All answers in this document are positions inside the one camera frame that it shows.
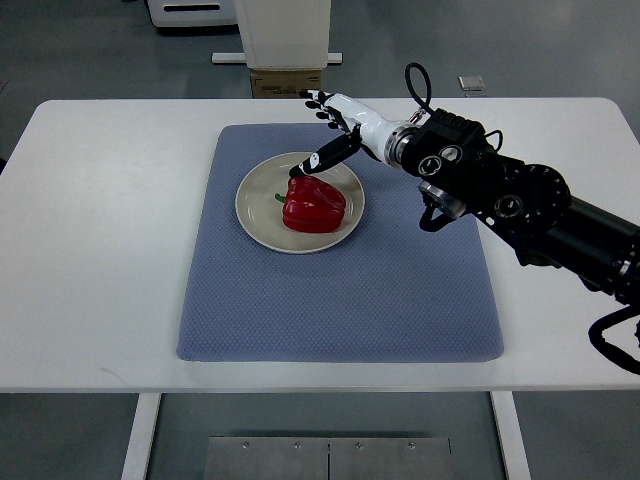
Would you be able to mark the blue textured mat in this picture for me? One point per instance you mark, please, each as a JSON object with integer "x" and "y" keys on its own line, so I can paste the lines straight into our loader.
{"x": 389, "y": 292}

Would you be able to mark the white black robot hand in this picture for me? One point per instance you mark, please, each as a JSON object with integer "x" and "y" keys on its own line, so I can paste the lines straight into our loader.
{"x": 362, "y": 128}

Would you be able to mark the white table frame legs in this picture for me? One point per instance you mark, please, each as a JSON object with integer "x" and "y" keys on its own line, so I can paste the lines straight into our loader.
{"x": 511, "y": 441}

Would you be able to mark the grey metal floor plate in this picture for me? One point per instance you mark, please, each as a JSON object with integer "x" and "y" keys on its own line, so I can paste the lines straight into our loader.
{"x": 273, "y": 457}

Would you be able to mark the white pedestal column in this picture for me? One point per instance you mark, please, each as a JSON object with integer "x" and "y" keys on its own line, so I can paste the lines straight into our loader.
{"x": 282, "y": 35}

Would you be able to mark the cardboard box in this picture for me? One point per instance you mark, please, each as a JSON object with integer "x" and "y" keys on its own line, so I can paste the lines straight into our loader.
{"x": 283, "y": 84}

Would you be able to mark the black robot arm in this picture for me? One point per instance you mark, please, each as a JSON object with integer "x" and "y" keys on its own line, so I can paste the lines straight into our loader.
{"x": 529, "y": 206}

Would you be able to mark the cream round plate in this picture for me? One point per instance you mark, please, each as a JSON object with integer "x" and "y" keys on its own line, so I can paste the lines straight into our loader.
{"x": 260, "y": 214}

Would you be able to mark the small grey floor plate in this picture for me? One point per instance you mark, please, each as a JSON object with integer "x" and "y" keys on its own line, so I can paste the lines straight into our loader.
{"x": 471, "y": 83}

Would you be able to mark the white machine with slot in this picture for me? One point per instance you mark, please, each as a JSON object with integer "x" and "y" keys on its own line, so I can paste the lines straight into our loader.
{"x": 191, "y": 16}

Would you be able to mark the red bell pepper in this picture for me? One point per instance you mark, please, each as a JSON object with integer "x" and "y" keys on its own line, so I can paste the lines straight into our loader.
{"x": 311, "y": 205}

